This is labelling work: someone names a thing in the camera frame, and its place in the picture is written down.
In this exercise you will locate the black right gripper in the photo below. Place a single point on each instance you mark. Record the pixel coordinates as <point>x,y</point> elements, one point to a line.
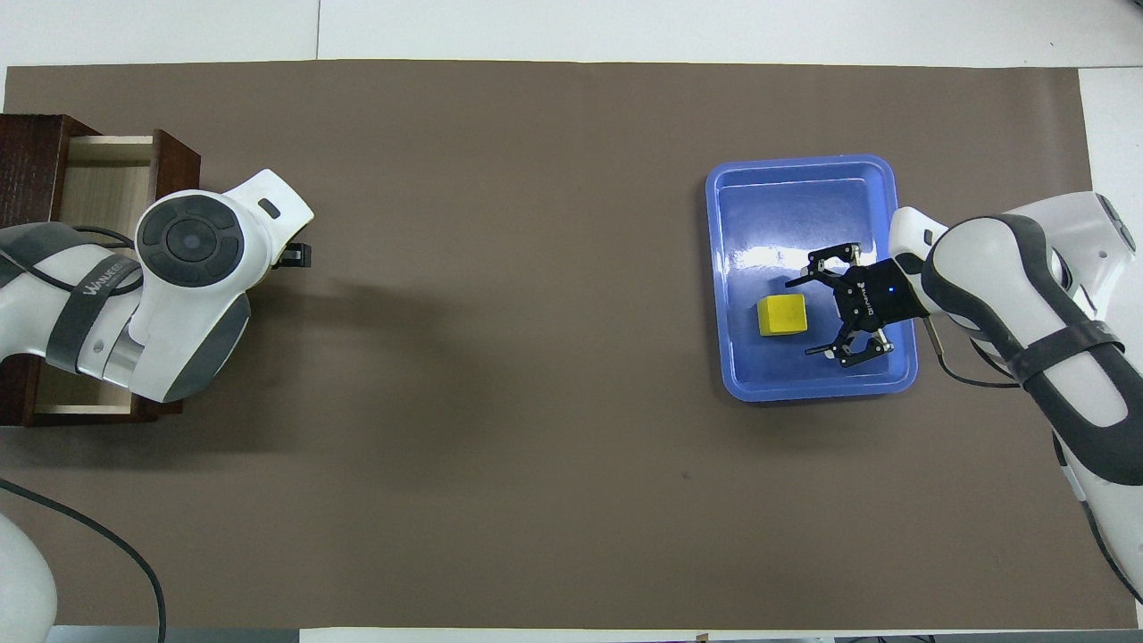
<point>875,299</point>

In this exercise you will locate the yellow block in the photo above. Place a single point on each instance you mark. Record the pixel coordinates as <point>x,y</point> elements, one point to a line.
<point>782,315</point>

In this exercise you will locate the wooden drawer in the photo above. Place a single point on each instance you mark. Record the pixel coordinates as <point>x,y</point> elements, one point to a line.
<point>107,187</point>

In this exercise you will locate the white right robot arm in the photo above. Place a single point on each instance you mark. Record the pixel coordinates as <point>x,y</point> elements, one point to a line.
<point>982,268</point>

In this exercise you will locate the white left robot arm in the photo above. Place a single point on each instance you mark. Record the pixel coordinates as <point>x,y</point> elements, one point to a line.
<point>187,241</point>

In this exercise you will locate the blue plastic tray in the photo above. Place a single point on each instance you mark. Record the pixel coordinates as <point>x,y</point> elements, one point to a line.
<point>804,214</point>

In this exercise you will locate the brown table mat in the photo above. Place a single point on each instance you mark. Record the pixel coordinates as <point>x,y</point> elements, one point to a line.
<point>536,357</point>

